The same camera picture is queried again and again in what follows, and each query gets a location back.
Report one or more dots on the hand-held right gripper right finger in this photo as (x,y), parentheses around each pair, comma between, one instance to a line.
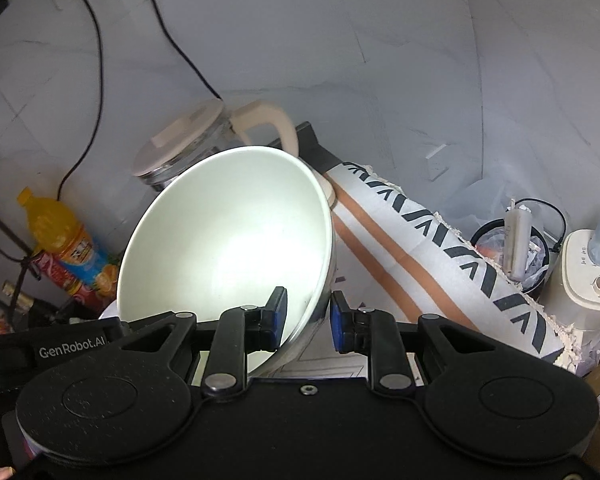
(338,322)

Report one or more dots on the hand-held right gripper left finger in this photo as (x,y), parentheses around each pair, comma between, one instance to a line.
(279,312)

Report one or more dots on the white bowl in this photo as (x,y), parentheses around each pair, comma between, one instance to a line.
(220,240)

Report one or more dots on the dark bottle with gold foil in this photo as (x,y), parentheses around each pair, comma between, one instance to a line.
(35,305)

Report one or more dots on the red snack packet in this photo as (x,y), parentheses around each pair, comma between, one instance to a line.
(55,274)

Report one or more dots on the patterned table cloth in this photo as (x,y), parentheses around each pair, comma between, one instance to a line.
(405,260)

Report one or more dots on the black metal rack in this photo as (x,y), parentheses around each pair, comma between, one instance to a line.
(10,255)

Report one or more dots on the orange juice bottle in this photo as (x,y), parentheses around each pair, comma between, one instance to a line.
(55,230)

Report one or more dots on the black trash bin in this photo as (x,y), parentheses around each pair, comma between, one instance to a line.
(487,240)

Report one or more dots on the white countertop appliance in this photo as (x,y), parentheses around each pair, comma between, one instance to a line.
(580,290)

